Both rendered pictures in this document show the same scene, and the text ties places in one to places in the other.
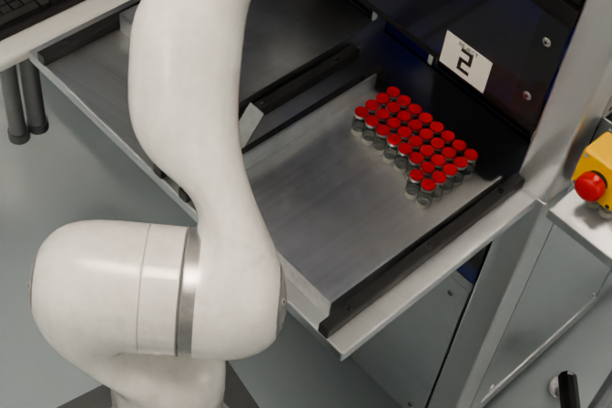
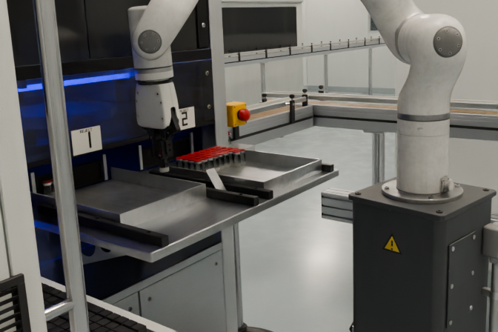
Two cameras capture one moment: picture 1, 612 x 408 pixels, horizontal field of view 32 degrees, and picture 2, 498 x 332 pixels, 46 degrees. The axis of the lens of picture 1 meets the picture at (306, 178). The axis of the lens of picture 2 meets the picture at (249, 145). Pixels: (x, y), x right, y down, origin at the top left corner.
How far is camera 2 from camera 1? 1.94 m
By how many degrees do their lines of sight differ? 82
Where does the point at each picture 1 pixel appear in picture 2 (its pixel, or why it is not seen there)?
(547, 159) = (223, 128)
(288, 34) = (119, 194)
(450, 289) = (215, 261)
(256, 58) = (144, 197)
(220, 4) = not seen: outside the picture
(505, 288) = not seen: hidden behind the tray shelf
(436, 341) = (219, 308)
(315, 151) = not seen: hidden behind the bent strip
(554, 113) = (218, 103)
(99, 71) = (168, 230)
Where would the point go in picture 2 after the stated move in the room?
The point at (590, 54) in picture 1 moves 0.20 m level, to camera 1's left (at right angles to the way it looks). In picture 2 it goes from (219, 62) to (219, 67)
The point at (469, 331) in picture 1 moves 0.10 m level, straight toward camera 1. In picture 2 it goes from (228, 273) to (258, 275)
